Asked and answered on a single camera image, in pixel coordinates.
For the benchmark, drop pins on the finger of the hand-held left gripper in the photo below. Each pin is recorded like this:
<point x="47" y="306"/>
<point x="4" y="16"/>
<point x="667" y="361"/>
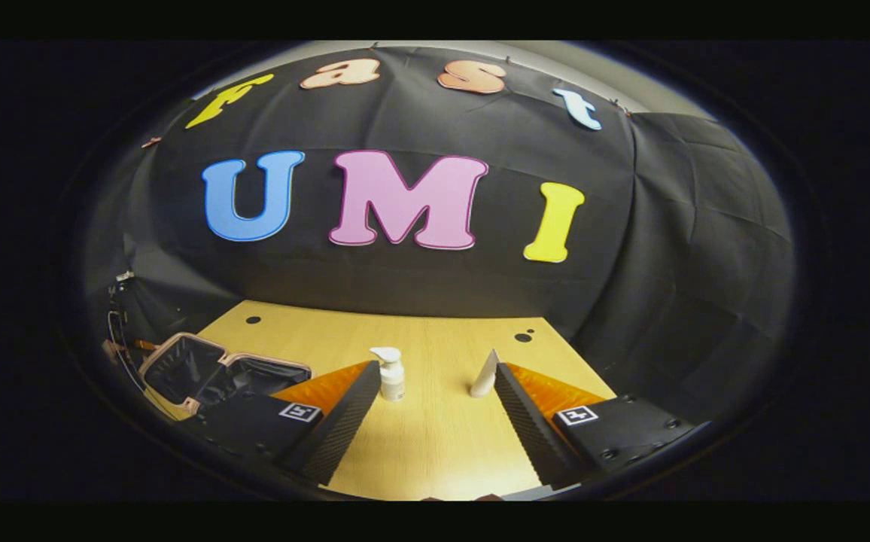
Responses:
<point x="145" y="345"/>

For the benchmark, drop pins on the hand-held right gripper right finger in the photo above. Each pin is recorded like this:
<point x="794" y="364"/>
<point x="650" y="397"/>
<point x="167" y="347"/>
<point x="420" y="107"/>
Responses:
<point x="529" y="429"/>

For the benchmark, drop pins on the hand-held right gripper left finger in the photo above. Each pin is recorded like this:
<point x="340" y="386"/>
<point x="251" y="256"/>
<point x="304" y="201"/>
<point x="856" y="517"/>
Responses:
<point x="345" y="429"/>

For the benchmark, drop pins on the pink suitcase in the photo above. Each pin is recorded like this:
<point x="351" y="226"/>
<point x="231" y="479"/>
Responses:
<point x="187" y="369"/>

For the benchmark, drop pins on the white pump bottle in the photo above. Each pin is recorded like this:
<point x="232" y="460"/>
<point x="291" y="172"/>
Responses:
<point x="392" y="384"/>

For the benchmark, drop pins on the white squeeze tube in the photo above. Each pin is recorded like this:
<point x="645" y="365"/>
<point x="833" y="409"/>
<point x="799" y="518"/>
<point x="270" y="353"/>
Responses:
<point x="484" y="380"/>

